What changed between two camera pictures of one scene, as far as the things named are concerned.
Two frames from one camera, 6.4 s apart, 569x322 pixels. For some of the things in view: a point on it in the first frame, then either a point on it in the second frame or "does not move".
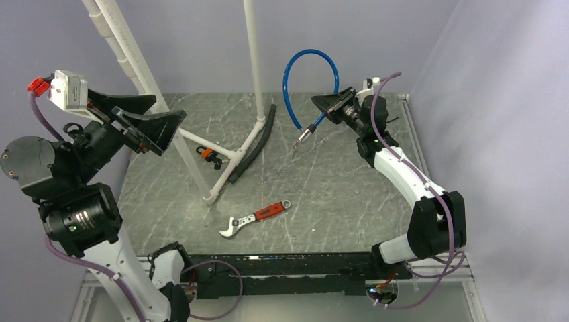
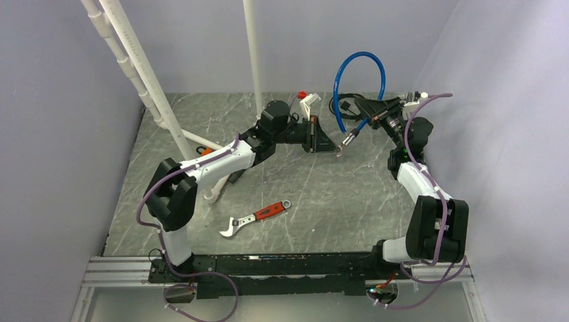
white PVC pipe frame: (127, 51) does not move
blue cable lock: (306, 134) → (338, 127)
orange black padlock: (207, 153) does not move
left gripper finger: (153, 133) → (323, 142)
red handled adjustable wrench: (235, 223) does not move
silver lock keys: (295, 145) → (340, 147)
